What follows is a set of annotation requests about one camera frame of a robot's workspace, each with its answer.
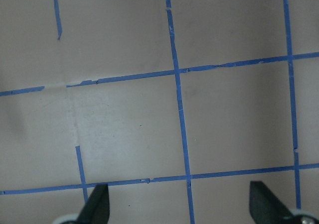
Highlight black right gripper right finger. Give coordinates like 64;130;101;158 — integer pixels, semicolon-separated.
249;181;294;224

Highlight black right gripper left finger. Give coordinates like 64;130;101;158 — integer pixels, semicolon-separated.
75;184;110;224

